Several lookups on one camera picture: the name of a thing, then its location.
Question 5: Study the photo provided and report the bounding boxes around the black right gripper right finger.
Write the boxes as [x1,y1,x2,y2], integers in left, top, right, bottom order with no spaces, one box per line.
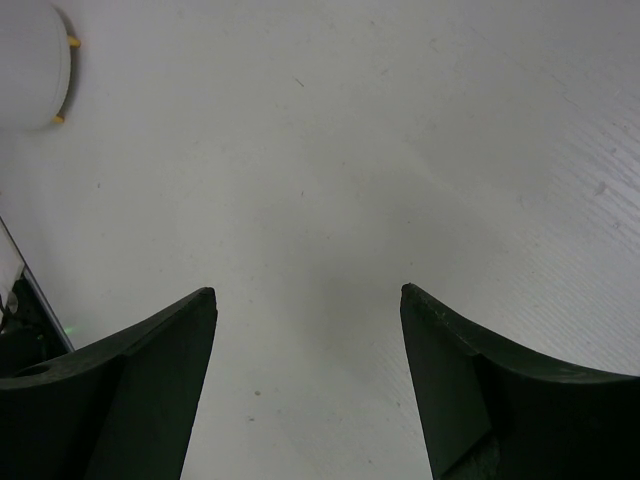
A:
[400,284,639,479]

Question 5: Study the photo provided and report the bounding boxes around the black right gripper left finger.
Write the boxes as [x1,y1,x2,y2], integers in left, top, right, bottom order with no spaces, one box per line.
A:
[1,287,217,479]

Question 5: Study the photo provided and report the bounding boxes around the yellow long lego brick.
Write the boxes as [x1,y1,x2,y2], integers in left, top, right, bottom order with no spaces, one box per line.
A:
[52,34,82,125]

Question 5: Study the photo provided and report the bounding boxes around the white divided round container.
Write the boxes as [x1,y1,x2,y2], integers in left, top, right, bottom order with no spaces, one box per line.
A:
[1,1,70,131]

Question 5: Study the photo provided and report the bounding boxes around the aluminium rail at table edge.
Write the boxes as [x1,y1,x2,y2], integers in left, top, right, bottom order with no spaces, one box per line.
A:
[1,219,75,353]

